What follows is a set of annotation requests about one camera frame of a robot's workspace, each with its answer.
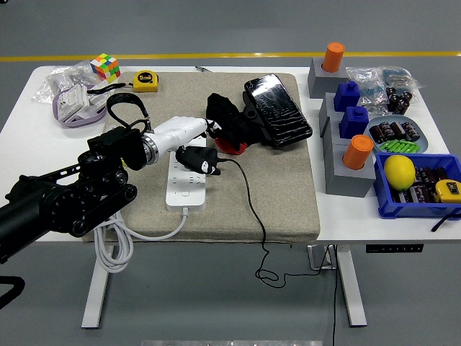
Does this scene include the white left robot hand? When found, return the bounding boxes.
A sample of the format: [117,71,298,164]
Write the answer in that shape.
[153,115,223,177]

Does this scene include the black power adapter plug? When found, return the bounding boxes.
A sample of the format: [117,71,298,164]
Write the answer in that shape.
[179,146,221,177]

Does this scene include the thin black adapter cord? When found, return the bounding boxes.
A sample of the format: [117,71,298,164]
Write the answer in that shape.
[215,157,334,289]

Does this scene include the white power strip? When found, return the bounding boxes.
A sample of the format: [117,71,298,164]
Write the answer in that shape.
[165,138,209,213]

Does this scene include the black cloth with red patch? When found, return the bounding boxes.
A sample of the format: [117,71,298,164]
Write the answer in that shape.
[205,92,269,156]

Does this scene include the black phone stand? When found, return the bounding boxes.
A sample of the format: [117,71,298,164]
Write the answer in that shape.
[241,92,274,145]

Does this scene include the yellow floor tape line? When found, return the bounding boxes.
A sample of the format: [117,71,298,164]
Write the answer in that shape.
[0,51,461,63]

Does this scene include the small colourful puzzle cube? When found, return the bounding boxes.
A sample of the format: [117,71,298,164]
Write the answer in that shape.
[89,53,122,84]

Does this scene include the grey-brown fabric mat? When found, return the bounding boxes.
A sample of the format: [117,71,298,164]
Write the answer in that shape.
[81,71,321,244]

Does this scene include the purple tray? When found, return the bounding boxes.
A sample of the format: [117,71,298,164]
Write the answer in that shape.
[52,84,109,130]

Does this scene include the black smartphone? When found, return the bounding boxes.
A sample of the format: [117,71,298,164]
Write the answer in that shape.
[243,74,313,148]

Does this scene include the white plastic parts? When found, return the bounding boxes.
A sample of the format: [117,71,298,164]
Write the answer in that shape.
[57,84,109,122]

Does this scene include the clear bags of white parts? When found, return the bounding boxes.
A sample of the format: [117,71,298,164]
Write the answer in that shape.
[31,61,100,105]

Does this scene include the grey block with round hole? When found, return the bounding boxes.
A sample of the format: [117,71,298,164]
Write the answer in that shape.
[323,140,377,198]
[308,56,349,99]

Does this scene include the grey block with square hole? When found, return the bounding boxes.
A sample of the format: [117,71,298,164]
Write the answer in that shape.
[319,115,368,146]
[318,92,346,138]

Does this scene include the blue square peg block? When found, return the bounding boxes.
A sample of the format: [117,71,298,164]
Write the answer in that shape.
[339,106,370,141]
[333,81,361,112]

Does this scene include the orange cylinder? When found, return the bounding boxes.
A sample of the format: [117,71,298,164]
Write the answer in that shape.
[321,42,346,73]
[341,134,375,171]

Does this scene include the white table leg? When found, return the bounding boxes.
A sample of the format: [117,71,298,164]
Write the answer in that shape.
[81,244,120,329]
[336,244,368,328]

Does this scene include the clear bag of small parts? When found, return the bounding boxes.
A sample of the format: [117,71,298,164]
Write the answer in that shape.
[346,66,390,115]

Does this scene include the black capacitors on plate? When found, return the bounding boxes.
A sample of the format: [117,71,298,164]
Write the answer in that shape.
[370,121,421,143]

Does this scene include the loose pile of black capacitors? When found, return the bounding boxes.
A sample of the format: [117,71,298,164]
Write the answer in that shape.
[385,86,414,116]

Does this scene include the green batteries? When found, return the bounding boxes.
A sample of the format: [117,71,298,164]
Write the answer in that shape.
[380,139,421,153]

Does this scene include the yellow lemon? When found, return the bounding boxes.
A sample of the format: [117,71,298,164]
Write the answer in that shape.
[383,154,417,192]

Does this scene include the clear bag of blue parts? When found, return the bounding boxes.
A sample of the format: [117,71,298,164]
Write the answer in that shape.
[380,66,426,91]

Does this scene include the black robot body part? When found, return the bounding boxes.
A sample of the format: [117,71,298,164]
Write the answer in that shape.
[0,275,26,311]

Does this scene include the pale blue oval plate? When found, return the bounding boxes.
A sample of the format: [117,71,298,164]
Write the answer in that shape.
[363,115,430,154]

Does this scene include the black table control panel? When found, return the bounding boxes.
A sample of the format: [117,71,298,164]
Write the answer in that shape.
[365,244,425,254]

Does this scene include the blue plastic bin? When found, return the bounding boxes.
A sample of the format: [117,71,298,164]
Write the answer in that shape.
[372,153,461,220]

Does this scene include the black capacitors in bin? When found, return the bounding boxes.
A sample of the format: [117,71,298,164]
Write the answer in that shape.
[390,166,449,205]

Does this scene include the yellow tape measure in bin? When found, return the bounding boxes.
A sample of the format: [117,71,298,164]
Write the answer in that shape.
[431,179,461,205]

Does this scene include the yellow tape measure, attached strap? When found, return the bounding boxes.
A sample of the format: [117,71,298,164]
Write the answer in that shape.
[86,70,160,95]

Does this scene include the white power strip cable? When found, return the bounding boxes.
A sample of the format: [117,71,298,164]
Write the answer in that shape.
[93,207,190,274]

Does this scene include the silver bracket under table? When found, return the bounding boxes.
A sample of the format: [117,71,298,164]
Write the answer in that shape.
[306,244,339,270]

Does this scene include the black hanging cable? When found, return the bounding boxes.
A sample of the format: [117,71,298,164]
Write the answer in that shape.
[330,244,341,346]

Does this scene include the black wrist strap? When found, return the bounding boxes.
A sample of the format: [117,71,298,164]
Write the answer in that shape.
[431,212,461,232]

